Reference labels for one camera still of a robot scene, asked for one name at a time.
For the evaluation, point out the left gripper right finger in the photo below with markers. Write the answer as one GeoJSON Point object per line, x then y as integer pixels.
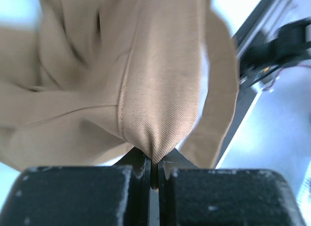
{"type": "Point", "coordinates": [190, 196]}

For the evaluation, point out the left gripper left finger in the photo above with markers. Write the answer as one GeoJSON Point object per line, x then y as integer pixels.
{"type": "Point", "coordinates": [81, 196]}

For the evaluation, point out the tan cloth garment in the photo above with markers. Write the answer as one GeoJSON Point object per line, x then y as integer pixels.
{"type": "Point", "coordinates": [99, 77]}

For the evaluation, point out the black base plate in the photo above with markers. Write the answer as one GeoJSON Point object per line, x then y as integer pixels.
{"type": "Point", "coordinates": [272, 37]}

